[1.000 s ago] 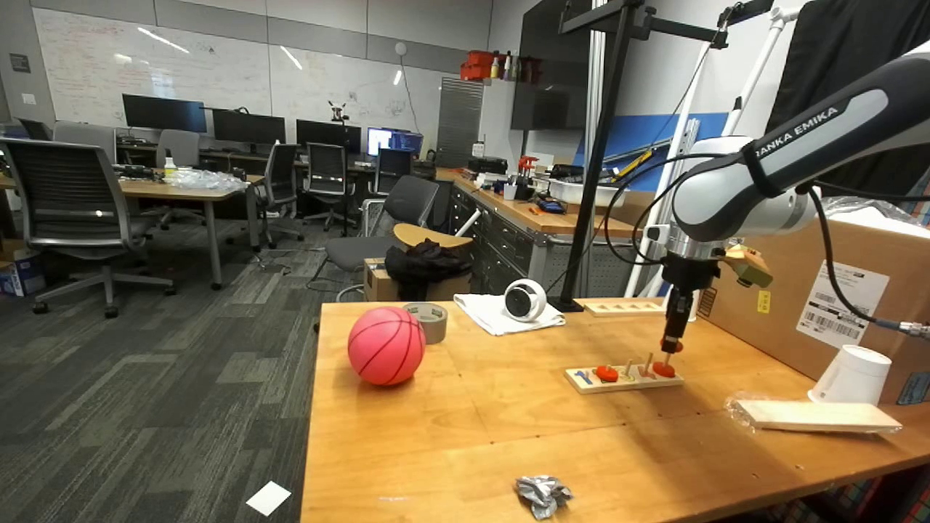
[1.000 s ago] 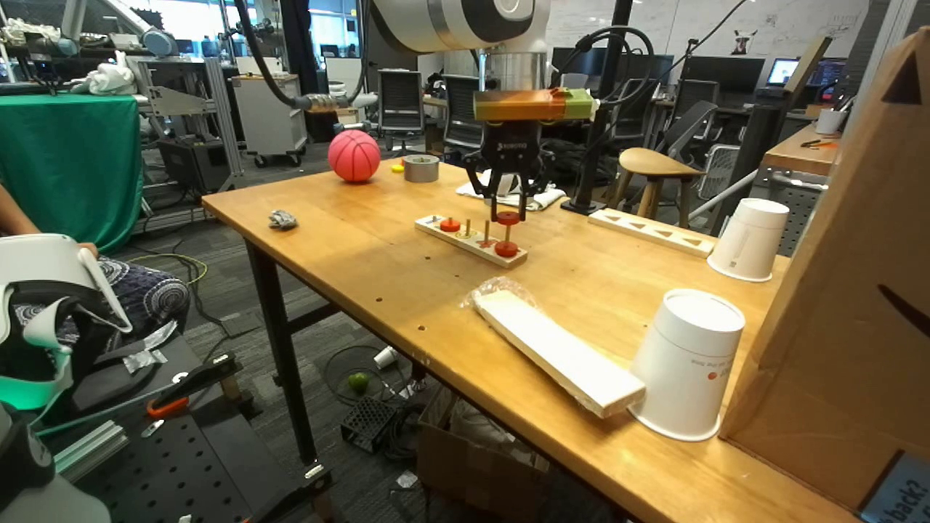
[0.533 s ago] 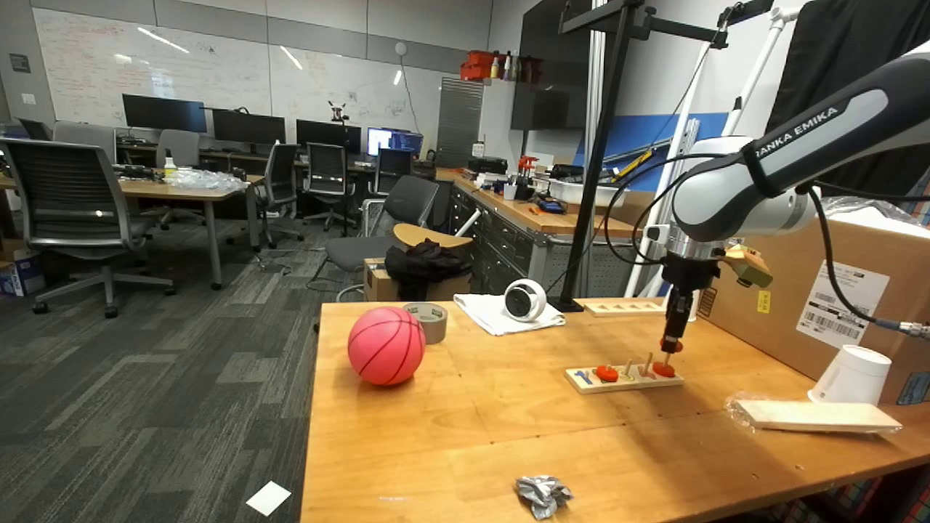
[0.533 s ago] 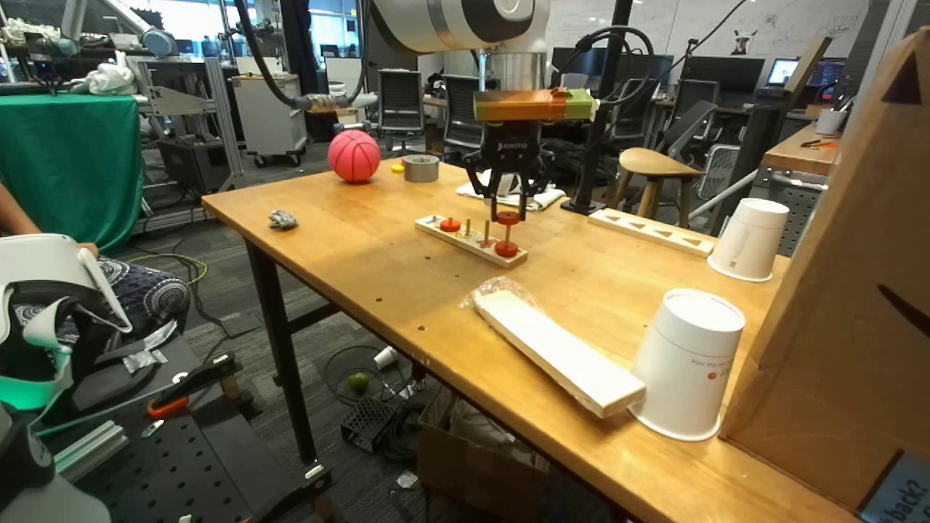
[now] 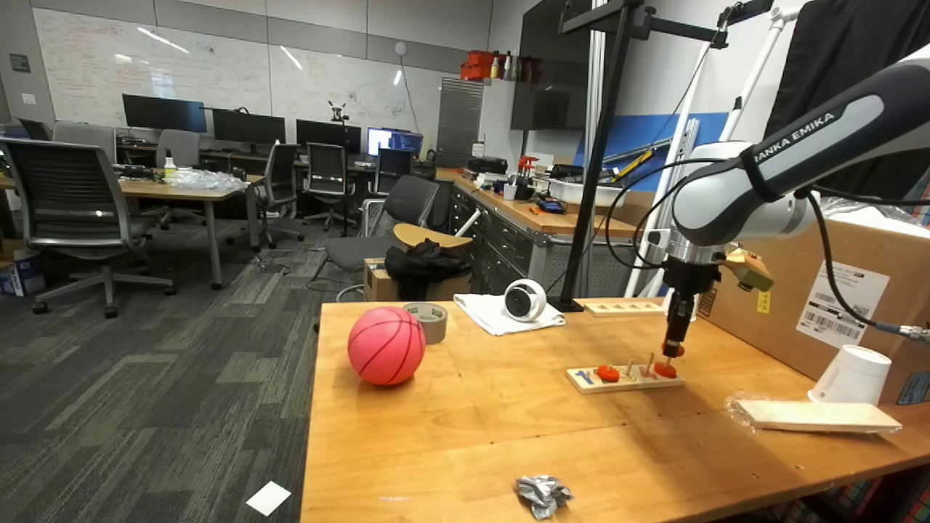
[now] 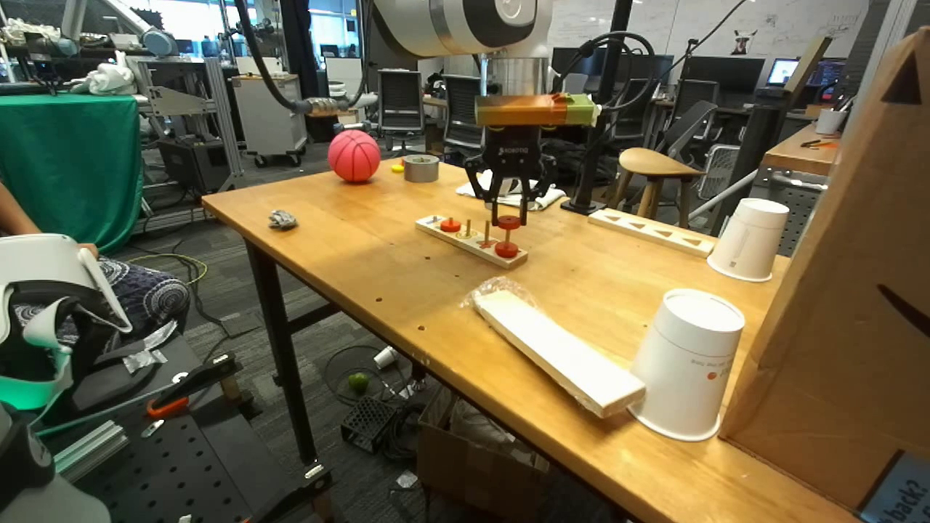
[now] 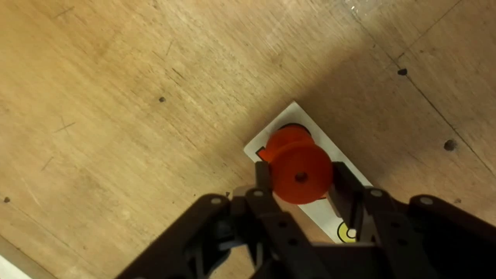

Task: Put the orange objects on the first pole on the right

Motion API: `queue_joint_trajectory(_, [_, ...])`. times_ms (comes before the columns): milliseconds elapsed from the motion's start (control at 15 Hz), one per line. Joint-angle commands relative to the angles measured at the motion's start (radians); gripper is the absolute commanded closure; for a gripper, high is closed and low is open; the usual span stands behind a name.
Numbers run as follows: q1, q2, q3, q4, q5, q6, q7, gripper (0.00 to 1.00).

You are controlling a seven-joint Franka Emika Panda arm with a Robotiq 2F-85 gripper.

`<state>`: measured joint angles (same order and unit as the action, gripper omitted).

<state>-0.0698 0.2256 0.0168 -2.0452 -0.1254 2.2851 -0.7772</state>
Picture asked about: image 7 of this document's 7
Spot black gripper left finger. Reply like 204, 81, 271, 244
114, 159, 311, 279

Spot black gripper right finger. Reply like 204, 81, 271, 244
328, 160, 496, 279

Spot orange ring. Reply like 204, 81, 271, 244
255, 123, 314, 163
268, 142, 334, 207

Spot white wooden peg board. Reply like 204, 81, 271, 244
241, 100, 375, 245

